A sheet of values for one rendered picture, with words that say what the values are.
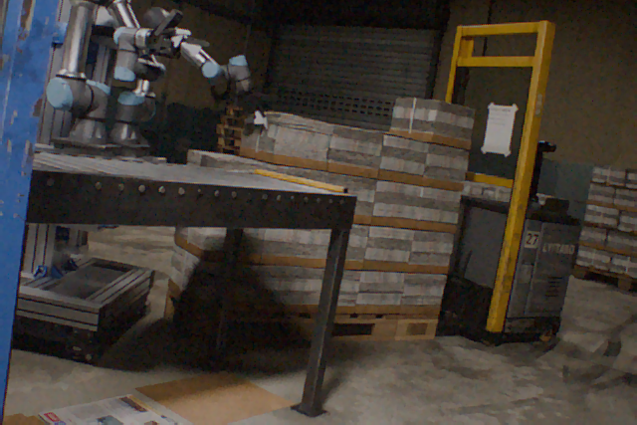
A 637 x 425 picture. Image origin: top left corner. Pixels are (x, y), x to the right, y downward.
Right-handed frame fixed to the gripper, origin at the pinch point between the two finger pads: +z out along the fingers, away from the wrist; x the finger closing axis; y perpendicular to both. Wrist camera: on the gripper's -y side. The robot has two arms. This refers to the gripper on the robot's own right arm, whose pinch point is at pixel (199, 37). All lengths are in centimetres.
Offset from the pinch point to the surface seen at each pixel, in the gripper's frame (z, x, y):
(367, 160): 11, -136, 14
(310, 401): 46, -52, 113
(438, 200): 37, -180, 22
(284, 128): -16, -96, 11
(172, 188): 31, 34, 50
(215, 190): 34, 19, 48
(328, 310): 46, -48, 78
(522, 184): 76, -203, 3
